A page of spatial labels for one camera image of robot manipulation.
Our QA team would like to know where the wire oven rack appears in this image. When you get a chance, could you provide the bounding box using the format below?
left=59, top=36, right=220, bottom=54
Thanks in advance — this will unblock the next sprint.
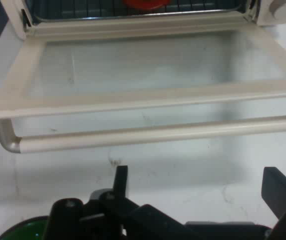
left=32, top=0, right=253, bottom=23

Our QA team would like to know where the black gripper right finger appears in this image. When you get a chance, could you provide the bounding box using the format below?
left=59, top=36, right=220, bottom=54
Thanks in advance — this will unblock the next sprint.
left=261, top=166, right=286, bottom=240

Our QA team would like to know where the round oven knob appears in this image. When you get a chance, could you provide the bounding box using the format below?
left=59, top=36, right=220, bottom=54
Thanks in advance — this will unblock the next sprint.
left=270, top=0, right=286, bottom=20

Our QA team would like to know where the red bowl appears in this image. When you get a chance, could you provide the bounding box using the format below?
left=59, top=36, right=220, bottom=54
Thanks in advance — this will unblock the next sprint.
left=121, top=0, right=171, bottom=12

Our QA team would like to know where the cream toaster oven body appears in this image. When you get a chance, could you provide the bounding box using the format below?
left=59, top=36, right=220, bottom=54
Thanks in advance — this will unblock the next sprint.
left=0, top=0, right=286, bottom=41

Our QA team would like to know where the cream glass oven door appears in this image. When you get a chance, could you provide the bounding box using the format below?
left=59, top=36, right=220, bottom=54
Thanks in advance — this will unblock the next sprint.
left=0, top=11, right=286, bottom=155

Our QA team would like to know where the dark green bowl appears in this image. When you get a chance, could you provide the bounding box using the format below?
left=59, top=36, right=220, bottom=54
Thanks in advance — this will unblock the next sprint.
left=0, top=215, right=55, bottom=240

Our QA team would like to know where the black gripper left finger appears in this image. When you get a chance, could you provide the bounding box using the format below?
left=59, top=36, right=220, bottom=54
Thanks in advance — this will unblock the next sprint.
left=48, top=164, right=134, bottom=240

